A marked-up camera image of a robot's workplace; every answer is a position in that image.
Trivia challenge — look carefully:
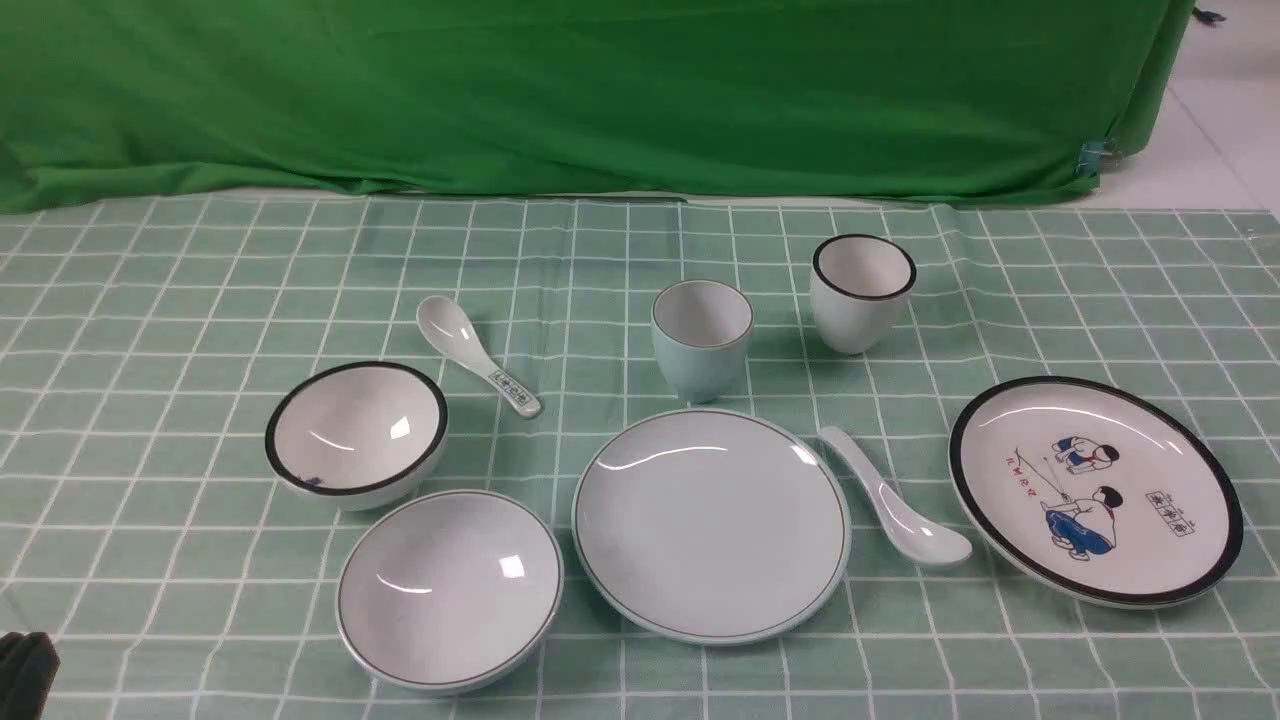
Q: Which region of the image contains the white spoon with print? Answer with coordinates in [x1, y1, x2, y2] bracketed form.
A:
[416, 295, 543, 418]

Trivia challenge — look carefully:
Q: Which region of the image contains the blue clip on backdrop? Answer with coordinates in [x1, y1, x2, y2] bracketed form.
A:
[1075, 141, 1107, 177]

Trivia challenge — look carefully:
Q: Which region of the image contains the cartoon plate black rim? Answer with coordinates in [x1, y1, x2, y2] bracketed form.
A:
[948, 375, 1245, 609]

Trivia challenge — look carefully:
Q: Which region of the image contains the white bowl black rim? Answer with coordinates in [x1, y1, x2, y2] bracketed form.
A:
[264, 361, 452, 511]

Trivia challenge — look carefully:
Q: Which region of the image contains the plain white spoon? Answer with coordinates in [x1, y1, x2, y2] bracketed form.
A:
[818, 427, 973, 568]

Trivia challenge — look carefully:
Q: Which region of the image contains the pale blue cup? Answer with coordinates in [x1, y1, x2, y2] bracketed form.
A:
[652, 279, 754, 404]

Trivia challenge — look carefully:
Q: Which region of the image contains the white cup black rim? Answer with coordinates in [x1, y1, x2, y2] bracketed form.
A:
[809, 234, 918, 355]

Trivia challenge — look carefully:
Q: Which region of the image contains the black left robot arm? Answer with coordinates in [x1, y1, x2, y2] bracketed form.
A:
[1, 632, 60, 719]

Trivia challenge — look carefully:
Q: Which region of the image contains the green backdrop cloth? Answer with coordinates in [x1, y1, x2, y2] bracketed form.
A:
[1, 1, 1192, 213]

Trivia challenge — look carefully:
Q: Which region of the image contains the pale blue plate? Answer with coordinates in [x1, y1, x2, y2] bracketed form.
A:
[572, 407, 852, 646]

